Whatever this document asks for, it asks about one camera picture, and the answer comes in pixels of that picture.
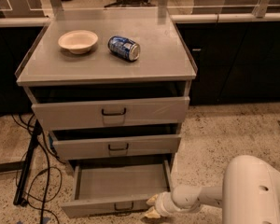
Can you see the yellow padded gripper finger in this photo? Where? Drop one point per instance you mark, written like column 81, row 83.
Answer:
column 152, row 213
column 151, row 201

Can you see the grey bottom drawer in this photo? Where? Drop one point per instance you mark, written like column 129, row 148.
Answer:
column 117, row 186

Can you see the grey drawer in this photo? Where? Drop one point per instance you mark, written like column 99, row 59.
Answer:
column 100, row 114
column 117, row 186
column 83, row 149

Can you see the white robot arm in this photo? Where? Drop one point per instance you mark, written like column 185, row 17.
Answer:
column 250, row 194

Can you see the grey middle drawer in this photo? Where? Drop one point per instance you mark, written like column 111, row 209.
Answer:
column 83, row 149

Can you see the grey drawer cabinet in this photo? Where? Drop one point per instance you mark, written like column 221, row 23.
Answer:
column 163, row 69

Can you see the grey top drawer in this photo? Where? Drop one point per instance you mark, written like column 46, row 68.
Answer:
column 100, row 114

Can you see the black metal stand leg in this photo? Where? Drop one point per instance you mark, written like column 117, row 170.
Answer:
column 19, row 199

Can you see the blue soda can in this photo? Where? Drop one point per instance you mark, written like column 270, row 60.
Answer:
column 124, row 47

